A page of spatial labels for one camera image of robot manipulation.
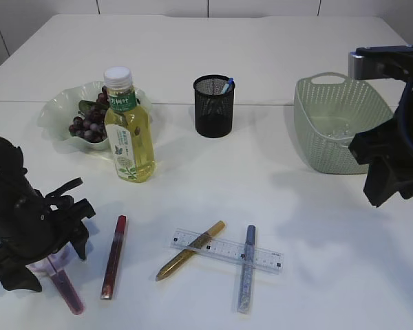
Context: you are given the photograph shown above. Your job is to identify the red glitter pen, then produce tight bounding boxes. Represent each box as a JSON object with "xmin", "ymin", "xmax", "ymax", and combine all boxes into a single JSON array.
[{"xmin": 100, "ymin": 215, "xmax": 127, "ymax": 300}]

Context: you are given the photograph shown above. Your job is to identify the black mesh pen holder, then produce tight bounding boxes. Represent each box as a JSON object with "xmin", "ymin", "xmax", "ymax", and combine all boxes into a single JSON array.
[{"xmin": 193, "ymin": 74, "xmax": 235, "ymax": 138}]

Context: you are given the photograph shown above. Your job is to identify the green woven plastic basket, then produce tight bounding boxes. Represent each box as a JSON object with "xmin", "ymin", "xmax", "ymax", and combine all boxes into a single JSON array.
[{"xmin": 294, "ymin": 72, "xmax": 393, "ymax": 175}]

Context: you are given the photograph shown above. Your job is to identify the clear plastic ruler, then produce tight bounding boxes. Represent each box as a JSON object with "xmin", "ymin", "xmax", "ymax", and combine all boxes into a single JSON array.
[{"xmin": 171, "ymin": 229, "xmax": 284, "ymax": 274}]

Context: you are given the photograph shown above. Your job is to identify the clear plastic sheet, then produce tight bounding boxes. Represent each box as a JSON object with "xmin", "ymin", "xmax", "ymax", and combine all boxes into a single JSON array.
[{"xmin": 326, "ymin": 124, "xmax": 354, "ymax": 140}]

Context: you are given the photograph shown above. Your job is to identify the dark red grape bunch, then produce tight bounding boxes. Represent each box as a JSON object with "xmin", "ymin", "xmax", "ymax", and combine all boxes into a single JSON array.
[{"xmin": 67, "ymin": 85, "xmax": 142, "ymax": 144}]

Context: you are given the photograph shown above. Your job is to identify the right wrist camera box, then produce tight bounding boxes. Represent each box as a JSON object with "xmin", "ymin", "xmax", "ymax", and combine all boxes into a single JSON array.
[{"xmin": 348, "ymin": 45, "xmax": 413, "ymax": 82}]

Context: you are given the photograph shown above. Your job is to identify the green wavy glass plate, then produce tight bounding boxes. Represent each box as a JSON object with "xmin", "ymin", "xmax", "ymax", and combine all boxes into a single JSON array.
[{"xmin": 37, "ymin": 80, "xmax": 154, "ymax": 152}]

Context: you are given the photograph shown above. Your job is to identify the pink scissors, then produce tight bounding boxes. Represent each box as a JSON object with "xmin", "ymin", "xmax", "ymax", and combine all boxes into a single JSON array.
[{"xmin": 28, "ymin": 245, "xmax": 84, "ymax": 315}]

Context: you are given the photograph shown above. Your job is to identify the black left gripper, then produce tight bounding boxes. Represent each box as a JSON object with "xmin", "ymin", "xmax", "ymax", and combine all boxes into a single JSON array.
[{"xmin": 0, "ymin": 137, "xmax": 95, "ymax": 292}]

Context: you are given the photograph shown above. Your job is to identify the silver glitter pen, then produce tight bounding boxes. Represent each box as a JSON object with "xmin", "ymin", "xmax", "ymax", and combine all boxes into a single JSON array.
[{"xmin": 237, "ymin": 225, "xmax": 256, "ymax": 314}]

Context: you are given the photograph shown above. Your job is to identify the yellow tea bottle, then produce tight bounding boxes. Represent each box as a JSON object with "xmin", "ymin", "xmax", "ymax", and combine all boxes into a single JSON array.
[{"xmin": 104, "ymin": 66, "xmax": 156, "ymax": 183}]

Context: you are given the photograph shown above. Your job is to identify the blue scissors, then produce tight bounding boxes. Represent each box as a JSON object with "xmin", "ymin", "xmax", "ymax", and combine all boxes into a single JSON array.
[{"xmin": 221, "ymin": 78, "xmax": 234, "ymax": 94}]

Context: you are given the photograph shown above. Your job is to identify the gold glitter pen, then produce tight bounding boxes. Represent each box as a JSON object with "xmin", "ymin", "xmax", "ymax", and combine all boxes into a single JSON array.
[{"xmin": 155, "ymin": 221, "xmax": 225, "ymax": 282}]

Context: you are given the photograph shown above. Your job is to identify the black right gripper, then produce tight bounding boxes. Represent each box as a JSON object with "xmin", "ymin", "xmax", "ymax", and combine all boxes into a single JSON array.
[{"xmin": 348, "ymin": 51, "xmax": 413, "ymax": 208}]

